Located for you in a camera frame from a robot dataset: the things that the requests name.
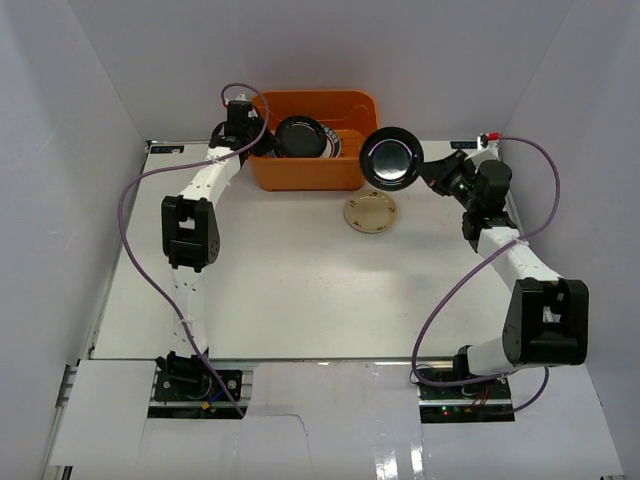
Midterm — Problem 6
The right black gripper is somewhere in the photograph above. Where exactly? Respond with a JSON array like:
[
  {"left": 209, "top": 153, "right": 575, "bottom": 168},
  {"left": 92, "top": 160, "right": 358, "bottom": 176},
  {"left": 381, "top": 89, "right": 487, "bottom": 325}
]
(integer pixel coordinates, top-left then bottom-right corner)
[{"left": 415, "top": 150, "right": 480, "bottom": 213}]

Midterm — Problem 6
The black plate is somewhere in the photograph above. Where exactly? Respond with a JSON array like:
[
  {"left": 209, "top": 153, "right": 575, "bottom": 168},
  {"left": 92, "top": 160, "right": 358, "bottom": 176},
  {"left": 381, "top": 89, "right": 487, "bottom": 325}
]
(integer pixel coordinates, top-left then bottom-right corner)
[
  {"left": 359, "top": 127, "right": 424, "bottom": 192},
  {"left": 275, "top": 115, "right": 327, "bottom": 158}
]

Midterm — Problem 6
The green rimmed white plate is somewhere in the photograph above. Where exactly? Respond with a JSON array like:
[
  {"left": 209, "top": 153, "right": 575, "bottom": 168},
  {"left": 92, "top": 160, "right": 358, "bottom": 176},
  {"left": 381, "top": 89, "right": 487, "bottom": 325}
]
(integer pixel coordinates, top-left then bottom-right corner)
[{"left": 321, "top": 124, "right": 341, "bottom": 158}]

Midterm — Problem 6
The beige small plate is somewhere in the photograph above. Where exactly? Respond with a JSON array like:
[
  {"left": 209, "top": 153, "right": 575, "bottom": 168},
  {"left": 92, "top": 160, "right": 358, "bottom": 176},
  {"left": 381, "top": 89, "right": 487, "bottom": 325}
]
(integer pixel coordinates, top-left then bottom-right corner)
[{"left": 343, "top": 188, "right": 399, "bottom": 234}]

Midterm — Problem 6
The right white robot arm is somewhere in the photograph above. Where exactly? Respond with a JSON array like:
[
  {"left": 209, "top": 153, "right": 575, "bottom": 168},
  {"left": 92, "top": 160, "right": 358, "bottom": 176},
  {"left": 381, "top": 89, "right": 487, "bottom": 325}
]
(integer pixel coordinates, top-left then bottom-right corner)
[{"left": 418, "top": 150, "right": 589, "bottom": 399}]

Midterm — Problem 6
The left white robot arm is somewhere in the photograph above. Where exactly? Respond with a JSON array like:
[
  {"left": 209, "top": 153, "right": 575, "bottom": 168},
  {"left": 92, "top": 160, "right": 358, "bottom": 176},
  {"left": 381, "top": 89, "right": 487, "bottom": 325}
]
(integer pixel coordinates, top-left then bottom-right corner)
[{"left": 156, "top": 96, "right": 271, "bottom": 399}]

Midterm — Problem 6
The orange plastic bin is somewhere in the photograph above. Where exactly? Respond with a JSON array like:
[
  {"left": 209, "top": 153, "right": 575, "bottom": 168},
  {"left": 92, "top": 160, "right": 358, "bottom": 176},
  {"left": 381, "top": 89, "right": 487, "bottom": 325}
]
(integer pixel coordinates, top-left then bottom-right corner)
[{"left": 247, "top": 90, "right": 379, "bottom": 191}]

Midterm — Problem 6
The right blue table label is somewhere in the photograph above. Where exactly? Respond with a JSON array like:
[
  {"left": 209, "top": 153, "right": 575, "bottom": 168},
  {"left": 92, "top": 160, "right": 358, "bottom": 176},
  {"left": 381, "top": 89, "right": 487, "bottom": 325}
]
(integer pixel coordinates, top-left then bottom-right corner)
[{"left": 450, "top": 141, "right": 477, "bottom": 150}]

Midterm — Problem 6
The blue table label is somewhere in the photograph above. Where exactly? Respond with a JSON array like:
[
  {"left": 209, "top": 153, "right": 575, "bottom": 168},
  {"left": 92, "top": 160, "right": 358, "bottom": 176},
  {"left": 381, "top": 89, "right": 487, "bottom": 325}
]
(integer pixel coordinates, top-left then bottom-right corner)
[
  {"left": 450, "top": 141, "right": 477, "bottom": 150},
  {"left": 149, "top": 145, "right": 184, "bottom": 155}
]

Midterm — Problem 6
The left blue table label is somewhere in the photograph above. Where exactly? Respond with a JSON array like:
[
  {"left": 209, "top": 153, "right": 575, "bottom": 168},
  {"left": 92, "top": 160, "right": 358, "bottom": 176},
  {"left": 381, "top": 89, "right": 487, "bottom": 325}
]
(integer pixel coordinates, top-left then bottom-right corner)
[{"left": 149, "top": 145, "right": 184, "bottom": 155}]

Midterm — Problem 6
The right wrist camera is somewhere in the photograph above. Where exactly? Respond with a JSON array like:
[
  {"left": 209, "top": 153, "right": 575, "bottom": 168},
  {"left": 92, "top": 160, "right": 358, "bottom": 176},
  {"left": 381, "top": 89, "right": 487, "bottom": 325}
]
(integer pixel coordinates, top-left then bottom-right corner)
[{"left": 474, "top": 132, "right": 501, "bottom": 165}]

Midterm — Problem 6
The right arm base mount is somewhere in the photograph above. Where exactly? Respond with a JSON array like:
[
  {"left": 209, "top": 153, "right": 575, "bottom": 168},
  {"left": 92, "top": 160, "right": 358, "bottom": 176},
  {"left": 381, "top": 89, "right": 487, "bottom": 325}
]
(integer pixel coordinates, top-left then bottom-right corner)
[{"left": 409, "top": 372, "right": 515, "bottom": 425}]

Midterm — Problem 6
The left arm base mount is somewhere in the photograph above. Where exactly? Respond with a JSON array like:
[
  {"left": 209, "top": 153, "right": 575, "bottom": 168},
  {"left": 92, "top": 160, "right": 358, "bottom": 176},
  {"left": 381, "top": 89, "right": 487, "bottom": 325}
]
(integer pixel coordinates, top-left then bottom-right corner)
[{"left": 153, "top": 352, "right": 243, "bottom": 408}]

